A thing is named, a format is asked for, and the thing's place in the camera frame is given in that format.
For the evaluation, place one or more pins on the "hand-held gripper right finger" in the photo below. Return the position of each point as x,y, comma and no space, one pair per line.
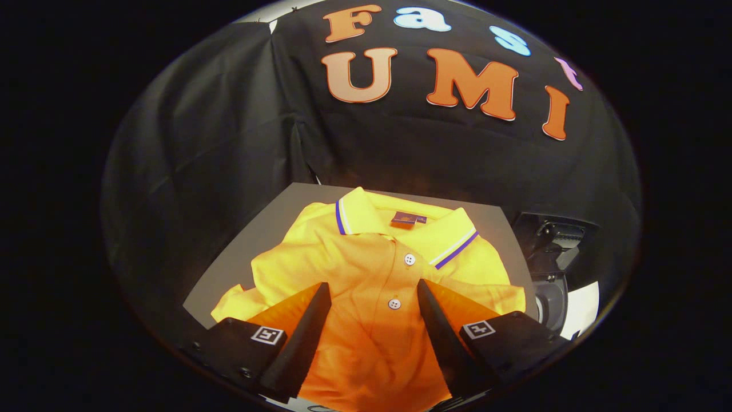
440,337

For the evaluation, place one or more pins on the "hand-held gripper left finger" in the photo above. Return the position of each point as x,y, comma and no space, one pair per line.
303,343

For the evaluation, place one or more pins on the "yellow polo shirt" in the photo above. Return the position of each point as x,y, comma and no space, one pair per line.
372,355

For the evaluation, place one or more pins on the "dark washing machine lid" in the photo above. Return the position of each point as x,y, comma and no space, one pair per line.
555,237

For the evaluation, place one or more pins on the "grey cabinet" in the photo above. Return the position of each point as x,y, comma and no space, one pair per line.
257,229

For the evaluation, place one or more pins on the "white table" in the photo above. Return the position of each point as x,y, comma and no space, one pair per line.
582,309

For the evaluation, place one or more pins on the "black backdrop cloth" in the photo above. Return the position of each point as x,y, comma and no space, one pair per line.
200,143

